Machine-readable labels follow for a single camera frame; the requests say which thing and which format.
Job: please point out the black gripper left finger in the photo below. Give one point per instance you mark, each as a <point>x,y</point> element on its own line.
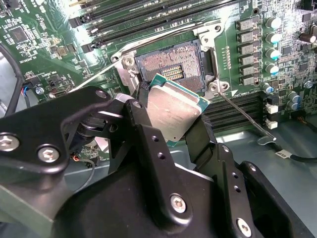
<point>32,129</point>

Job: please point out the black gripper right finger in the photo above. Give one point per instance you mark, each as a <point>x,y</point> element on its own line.
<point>201,143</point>

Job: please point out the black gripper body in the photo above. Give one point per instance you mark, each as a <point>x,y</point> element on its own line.
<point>111,210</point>

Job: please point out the silver green CPU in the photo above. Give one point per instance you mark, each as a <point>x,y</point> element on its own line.
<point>173,111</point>

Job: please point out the metal socket cover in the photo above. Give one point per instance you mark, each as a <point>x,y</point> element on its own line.
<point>126,74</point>

